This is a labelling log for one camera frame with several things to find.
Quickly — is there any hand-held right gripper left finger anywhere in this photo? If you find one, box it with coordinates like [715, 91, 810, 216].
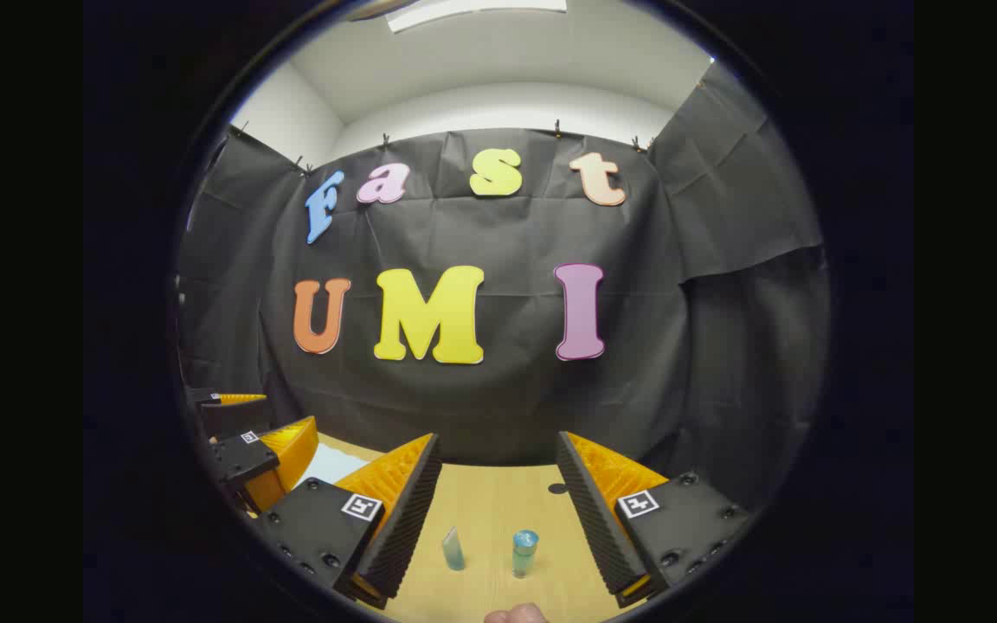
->
[254, 432, 444, 612]

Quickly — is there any blue cylindrical bottle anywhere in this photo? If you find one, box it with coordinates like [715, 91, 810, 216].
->
[511, 530, 540, 579]

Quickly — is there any black backdrop cloth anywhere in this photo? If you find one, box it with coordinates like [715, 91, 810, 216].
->
[177, 62, 830, 511]

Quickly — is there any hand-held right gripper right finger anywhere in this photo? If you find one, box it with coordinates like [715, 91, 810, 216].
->
[556, 429, 756, 610]

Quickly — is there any light blue small suitcase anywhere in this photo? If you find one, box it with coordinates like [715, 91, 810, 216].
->
[295, 443, 371, 490]

